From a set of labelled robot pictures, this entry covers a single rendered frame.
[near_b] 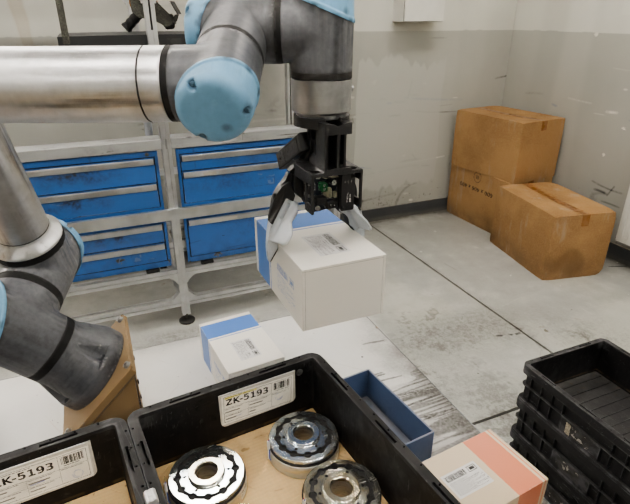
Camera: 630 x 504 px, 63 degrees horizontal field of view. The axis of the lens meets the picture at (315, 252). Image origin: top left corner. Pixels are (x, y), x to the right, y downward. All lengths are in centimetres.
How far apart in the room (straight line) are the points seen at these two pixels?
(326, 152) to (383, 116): 313
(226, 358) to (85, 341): 28
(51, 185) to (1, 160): 154
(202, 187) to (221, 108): 197
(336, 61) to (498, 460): 66
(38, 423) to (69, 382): 24
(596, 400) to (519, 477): 72
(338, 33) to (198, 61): 18
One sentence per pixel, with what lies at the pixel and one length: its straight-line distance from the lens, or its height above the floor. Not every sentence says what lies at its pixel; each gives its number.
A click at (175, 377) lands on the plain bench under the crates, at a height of 70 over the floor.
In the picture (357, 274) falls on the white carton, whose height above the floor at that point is 111.
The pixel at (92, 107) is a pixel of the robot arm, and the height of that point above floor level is 134.
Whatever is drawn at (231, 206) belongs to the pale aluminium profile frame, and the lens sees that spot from 249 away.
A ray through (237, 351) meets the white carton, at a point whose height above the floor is 79.
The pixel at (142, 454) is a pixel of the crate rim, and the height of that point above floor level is 93.
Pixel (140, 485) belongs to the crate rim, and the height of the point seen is 93.
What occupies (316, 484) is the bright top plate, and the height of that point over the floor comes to 86.
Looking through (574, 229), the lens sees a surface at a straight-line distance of 327.
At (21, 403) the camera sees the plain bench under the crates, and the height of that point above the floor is 70.
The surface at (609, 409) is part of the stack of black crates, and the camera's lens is 160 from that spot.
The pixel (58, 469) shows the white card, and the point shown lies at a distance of 79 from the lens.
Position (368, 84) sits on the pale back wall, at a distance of 365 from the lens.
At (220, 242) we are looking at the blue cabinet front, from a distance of 258.
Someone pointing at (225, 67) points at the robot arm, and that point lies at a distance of 51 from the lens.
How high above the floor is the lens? 142
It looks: 25 degrees down
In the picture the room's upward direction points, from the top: straight up
